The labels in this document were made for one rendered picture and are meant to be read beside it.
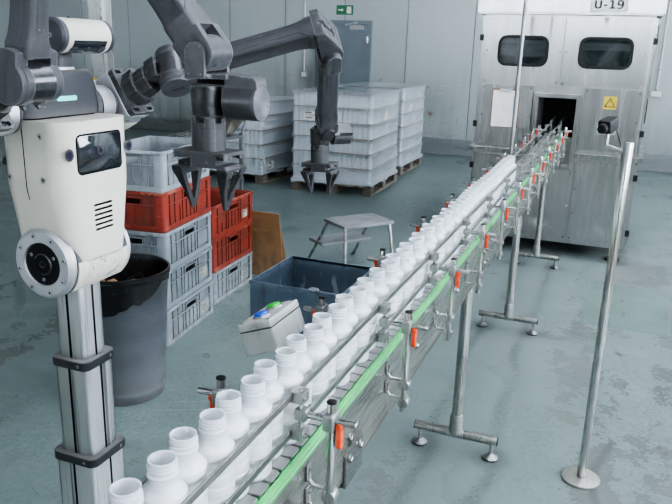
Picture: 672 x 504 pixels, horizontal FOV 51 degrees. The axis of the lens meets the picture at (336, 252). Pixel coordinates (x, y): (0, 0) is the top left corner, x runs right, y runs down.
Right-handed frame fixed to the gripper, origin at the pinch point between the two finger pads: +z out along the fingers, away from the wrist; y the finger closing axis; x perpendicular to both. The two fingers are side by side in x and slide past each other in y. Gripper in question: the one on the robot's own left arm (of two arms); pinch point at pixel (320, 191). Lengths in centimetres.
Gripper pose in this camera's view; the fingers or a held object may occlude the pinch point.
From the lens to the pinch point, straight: 222.4
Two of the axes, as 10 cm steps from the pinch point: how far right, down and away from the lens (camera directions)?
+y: -9.3, -1.0, 3.7
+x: -3.8, 2.6, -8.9
